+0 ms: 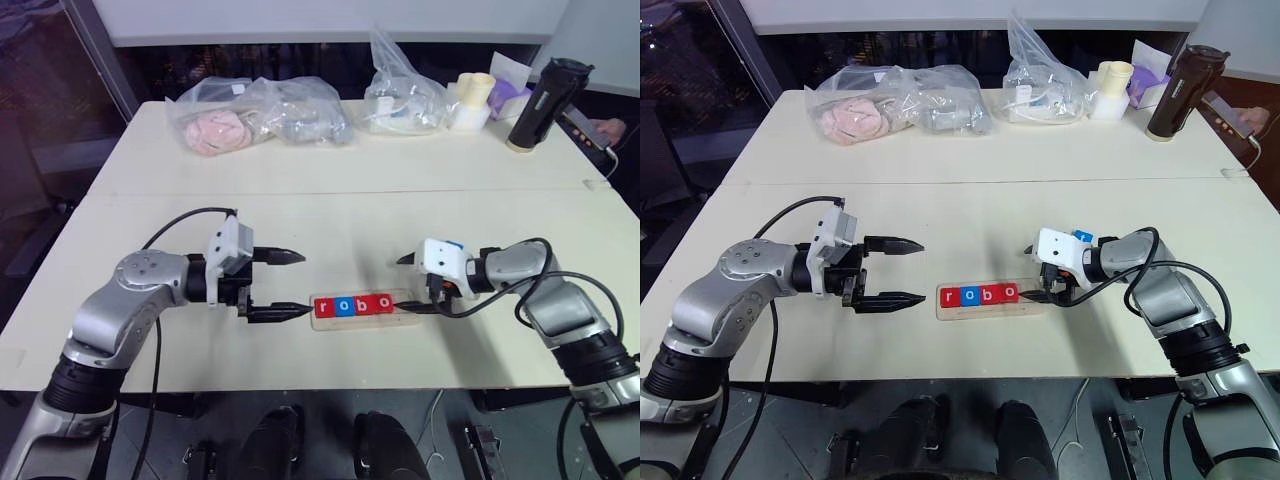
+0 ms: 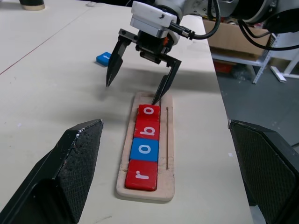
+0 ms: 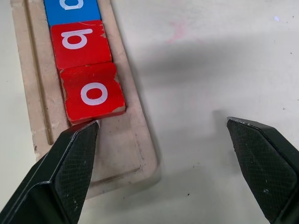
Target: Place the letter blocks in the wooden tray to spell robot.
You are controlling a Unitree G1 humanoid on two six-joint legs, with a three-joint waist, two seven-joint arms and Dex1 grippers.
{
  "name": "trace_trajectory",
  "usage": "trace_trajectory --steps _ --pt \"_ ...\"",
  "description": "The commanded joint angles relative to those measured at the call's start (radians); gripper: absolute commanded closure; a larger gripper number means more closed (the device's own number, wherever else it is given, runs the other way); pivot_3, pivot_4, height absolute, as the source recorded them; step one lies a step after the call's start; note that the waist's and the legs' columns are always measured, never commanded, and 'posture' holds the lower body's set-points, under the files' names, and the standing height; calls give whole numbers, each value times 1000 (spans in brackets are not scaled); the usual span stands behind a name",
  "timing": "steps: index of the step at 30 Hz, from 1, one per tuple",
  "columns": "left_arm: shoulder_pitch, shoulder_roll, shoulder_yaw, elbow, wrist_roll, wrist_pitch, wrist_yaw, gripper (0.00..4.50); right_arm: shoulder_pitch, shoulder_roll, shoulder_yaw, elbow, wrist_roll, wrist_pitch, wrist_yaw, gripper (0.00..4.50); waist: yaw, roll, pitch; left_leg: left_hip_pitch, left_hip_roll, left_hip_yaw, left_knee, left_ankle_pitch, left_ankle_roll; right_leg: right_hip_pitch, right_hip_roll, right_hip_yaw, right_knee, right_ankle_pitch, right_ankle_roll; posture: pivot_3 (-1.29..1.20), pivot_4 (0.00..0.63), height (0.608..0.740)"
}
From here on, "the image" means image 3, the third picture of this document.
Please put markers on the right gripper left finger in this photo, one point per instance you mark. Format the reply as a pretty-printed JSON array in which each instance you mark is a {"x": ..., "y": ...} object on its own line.
[{"x": 58, "y": 182}]

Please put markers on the red letter tile b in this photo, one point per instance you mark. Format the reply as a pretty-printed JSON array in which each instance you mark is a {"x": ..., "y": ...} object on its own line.
[{"x": 95, "y": 54}]

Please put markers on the wooden letter tray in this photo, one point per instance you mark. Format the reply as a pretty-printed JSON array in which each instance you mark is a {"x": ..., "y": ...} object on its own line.
[{"x": 116, "y": 151}]

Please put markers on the blue letter tile o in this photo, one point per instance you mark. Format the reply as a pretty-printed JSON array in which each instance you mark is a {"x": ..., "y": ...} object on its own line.
[{"x": 90, "y": 16}]

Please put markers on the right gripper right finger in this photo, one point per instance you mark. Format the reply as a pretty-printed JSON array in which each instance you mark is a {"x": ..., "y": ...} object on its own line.
[{"x": 264, "y": 168}]

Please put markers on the red letter tile o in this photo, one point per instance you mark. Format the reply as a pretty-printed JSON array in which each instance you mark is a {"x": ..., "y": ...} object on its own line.
[{"x": 76, "y": 109}]

